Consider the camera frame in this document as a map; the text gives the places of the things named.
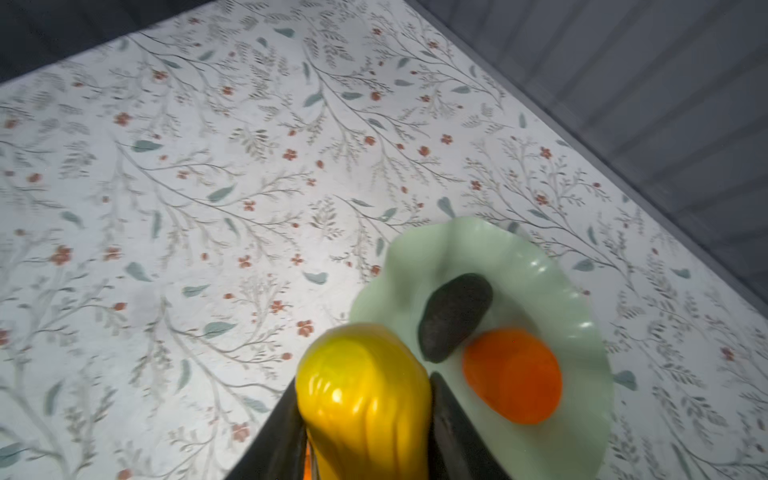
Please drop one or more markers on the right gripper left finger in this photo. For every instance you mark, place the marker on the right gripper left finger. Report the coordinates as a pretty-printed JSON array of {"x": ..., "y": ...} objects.
[{"x": 278, "y": 451}]

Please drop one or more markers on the green scalloped fruit bowl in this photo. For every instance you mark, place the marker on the green scalloped fruit bowl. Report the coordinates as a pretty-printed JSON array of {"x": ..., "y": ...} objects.
[{"x": 532, "y": 293}]

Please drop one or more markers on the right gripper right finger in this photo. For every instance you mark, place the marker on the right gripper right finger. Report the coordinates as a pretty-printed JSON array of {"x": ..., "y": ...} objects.
[{"x": 455, "y": 449}]

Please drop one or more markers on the yellow fake fruit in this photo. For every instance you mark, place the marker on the yellow fake fruit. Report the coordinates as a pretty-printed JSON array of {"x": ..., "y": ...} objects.
[{"x": 366, "y": 402}]

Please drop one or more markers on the floral table mat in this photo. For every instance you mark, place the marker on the floral table mat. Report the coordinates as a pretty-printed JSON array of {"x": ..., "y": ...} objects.
[{"x": 185, "y": 209}]

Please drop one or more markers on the large orange fake fruit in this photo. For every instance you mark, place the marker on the large orange fake fruit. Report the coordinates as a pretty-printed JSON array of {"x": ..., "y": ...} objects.
[{"x": 515, "y": 374}]

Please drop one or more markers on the dark fake avocado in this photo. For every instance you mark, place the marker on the dark fake avocado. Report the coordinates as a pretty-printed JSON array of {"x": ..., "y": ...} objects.
[{"x": 451, "y": 315}]

